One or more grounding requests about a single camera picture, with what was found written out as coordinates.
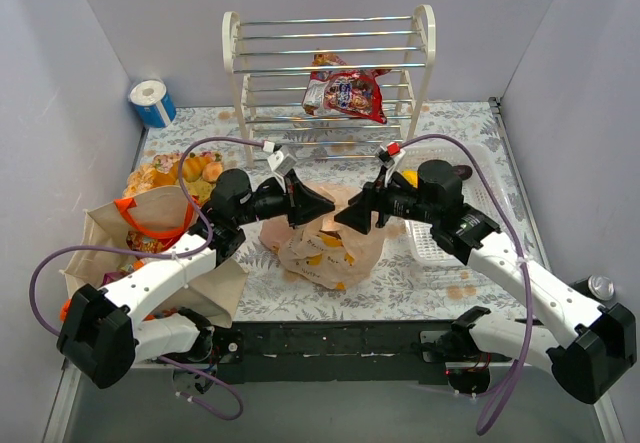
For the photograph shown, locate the peach plastic grocery bag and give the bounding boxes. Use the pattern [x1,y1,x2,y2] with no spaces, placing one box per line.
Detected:
[259,212,402,290]

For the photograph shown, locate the canvas tote bag orange handles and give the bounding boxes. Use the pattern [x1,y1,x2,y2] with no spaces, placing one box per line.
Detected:
[63,186,248,328]

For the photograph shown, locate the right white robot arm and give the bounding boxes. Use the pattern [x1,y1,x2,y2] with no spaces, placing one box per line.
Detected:
[335,160,637,404]

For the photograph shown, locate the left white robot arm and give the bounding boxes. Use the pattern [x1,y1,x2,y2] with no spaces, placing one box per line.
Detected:
[57,169,335,389]

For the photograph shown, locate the yellow squash toy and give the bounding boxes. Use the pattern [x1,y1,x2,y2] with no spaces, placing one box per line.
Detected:
[402,170,418,188]

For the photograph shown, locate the purple eggplant toy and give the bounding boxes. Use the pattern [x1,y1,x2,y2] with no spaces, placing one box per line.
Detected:
[453,165,473,181]

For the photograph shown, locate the floral bread tray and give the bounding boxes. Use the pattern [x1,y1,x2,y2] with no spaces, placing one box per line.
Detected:
[123,151,224,204]

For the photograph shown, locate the white plastic basket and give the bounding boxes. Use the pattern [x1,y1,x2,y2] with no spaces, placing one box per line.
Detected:
[397,142,521,267]

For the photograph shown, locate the bread loaf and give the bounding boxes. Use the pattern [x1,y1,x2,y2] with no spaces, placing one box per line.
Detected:
[168,156,214,182]

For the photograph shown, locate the red candy bag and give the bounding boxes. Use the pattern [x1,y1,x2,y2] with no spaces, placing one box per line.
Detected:
[301,53,390,124]

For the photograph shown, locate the toilet paper roll blue wrap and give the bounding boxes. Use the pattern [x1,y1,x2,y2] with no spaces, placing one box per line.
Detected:
[128,79,176,129]

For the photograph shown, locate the white metal shelf rack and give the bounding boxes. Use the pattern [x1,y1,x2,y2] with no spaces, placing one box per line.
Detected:
[222,5,436,160]

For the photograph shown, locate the metal can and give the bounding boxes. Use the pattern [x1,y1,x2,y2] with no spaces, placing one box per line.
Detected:
[572,275,615,302]

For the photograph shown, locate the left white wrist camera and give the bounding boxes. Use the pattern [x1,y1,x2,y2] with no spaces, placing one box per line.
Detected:
[262,140,297,178]

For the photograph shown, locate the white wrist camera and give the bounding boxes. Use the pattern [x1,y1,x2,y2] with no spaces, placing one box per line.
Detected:
[262,140,297,178]
[376,142,406,181]

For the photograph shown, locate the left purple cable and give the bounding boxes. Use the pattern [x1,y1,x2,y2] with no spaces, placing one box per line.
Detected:
[28,136,271,422]

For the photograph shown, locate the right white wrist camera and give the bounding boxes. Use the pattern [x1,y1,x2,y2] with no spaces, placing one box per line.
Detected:
[376,142,406,181]

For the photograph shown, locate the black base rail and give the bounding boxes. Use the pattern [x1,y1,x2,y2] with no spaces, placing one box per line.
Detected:
[199,320,451,384]

